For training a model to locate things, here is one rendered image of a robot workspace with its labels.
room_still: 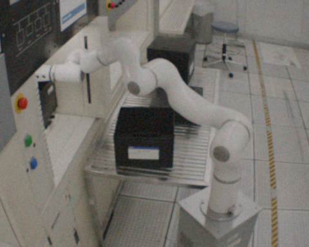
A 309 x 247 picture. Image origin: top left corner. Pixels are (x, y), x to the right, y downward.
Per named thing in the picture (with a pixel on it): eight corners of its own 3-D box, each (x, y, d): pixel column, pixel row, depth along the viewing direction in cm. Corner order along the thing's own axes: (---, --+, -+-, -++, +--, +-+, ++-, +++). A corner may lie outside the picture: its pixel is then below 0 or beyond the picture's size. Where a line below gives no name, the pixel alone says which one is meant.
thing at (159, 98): (201, 127, 209) (202, 106, 202) (148, 122, 213) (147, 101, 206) (203, 101, 233) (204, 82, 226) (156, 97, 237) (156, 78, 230)
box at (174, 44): (188, 87, 249) (188, 53, 235) (146, 82, 255) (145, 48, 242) (195, 70, 272) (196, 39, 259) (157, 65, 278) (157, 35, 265)
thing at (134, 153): (114, 166, 180) (112, 137, 170) (121, 134, 203) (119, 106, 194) (173, 168, 179) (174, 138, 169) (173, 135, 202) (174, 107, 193)
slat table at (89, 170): (194, 271, 208) (208, 185, 168) (101, 257, 218) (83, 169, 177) (212, 151, 316) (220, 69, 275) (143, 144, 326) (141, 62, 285)
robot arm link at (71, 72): (59, 59, 167) (53, 75, 163) (84, 60, 165) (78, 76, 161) (64, 69, 175) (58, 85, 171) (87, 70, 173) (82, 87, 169)
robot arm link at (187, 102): (233, 164, 135) (247, 141, 147) (249, 143, 127) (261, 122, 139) (127, 85, 145) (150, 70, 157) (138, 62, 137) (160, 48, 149)
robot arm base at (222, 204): (250, 208, 154) (258, 176, 144) (219, 227, 145) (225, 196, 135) (223, 186, 167) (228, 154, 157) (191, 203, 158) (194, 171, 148)
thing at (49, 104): (42, 136, 175) (33, 79, 158) (11, 132, 179) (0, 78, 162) (60, 111, 196) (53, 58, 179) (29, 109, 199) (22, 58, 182)
